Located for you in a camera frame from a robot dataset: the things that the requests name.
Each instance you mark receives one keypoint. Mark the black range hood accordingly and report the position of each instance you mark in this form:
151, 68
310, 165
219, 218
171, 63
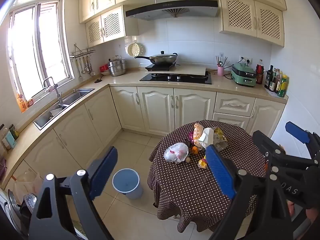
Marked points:
172, 10

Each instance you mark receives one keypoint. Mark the steel wok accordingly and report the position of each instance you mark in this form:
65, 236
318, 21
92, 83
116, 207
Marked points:
162, 61

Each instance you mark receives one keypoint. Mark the cream long base cabinet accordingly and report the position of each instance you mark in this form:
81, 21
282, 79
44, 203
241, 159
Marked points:
75, 130

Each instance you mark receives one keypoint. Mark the cream drawer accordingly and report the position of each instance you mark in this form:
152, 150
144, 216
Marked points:
233, 105
230, 121

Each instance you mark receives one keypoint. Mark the cream three-door base cabinet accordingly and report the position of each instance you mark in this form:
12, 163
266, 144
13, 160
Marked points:
155, 110

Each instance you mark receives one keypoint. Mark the hanging steel ladle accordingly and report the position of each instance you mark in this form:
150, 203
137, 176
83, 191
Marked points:
92, 73
86, 68

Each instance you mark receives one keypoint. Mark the brown glass bottle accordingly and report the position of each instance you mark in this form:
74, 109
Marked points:
274, 82

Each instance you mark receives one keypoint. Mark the steel double sink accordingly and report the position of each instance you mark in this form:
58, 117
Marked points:
75, 97

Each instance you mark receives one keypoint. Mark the cream perforated steamer plate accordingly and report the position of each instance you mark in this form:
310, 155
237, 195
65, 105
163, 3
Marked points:
135, 49

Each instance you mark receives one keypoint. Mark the small yellow wrapper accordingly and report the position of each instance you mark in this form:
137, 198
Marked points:
202, 163

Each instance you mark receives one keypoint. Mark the cream single-door base cabinet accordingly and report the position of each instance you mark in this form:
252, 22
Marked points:
265, 117

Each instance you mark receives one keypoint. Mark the dark green oil bottle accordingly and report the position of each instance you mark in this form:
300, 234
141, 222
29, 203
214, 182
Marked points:
269, 80

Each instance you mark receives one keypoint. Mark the beige board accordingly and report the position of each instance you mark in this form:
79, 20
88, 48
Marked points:
192, 70

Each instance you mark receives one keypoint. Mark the sauce bottle white cap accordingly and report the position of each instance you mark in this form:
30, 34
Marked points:
278, 85

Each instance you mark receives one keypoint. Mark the steel wall utensil rack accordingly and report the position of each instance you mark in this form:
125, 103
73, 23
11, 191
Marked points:
82, 52

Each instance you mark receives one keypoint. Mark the bundle of kitchen utensils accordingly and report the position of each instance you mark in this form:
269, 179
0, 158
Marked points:
221, 61

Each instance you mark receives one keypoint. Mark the magenta foil wrapper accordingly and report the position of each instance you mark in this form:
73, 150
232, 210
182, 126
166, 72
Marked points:
191, 137

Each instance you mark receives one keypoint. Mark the dark bottle red label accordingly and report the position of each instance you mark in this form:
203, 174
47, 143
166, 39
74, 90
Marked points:
260, 75

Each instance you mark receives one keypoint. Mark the hanging spatula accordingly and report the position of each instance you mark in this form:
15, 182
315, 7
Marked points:
80, 76

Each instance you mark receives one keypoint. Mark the white plastic bag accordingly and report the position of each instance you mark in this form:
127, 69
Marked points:
175, 152

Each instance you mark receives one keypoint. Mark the glass wok lid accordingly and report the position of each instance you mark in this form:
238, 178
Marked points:
162, 55

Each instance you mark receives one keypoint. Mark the orange bottle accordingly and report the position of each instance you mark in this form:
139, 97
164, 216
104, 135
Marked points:
21, 102

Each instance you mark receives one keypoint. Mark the dark green packet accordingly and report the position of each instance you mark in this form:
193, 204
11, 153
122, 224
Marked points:
13, 131

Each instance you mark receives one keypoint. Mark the orange snack bag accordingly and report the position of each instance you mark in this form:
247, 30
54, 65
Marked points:
198, 132

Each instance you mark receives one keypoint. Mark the white paper bag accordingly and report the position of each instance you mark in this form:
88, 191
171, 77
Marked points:
206, 137

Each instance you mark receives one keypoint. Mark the yellow snack packet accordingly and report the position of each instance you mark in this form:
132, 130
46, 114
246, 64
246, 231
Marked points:
220, 137

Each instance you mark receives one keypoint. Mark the blue plastic bin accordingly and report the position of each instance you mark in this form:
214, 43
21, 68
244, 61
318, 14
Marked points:
132, 193

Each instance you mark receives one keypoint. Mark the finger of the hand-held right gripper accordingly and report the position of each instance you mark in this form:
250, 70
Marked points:
265, 142
296, 131

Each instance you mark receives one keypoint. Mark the white power socket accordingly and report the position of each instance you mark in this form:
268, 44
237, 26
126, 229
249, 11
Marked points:
246, 60

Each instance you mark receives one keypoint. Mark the red container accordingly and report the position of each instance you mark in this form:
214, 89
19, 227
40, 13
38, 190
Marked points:
103, 68

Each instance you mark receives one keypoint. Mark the cream lattice-door wall cabinet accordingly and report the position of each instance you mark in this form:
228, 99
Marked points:
250, 17
110, 27

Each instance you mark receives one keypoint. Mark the brown polka-dot tablecloth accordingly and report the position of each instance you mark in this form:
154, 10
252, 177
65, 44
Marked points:
180, 187

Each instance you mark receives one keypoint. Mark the green electric grill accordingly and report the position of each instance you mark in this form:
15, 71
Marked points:
242, 76

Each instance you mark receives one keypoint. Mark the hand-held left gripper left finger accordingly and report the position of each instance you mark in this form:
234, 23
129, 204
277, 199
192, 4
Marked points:
103, 172

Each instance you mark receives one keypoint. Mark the teal box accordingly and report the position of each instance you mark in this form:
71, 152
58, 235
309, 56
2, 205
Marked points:
10, 140

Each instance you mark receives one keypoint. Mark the sliding window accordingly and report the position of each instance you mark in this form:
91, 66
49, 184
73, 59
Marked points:
50, 42

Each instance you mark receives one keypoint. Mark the clear plastic bag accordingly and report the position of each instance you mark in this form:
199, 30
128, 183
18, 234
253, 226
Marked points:
27, 182

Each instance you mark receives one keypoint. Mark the person's right hand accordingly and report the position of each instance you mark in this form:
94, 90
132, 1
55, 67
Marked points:
312, 217

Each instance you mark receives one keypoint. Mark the black gas hob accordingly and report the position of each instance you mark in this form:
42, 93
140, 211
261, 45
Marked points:
190, 80

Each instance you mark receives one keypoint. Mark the steel steamer pot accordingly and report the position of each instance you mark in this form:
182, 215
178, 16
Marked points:
117, 68

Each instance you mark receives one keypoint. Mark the green bottle yellow label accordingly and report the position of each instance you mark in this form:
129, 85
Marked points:
283, 87

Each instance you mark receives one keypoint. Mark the steel faucet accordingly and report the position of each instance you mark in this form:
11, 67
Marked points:
58, 96

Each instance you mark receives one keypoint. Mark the black induction cooker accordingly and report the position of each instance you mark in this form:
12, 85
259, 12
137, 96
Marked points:
160, 67

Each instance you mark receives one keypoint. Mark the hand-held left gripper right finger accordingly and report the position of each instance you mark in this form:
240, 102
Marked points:
220, 170

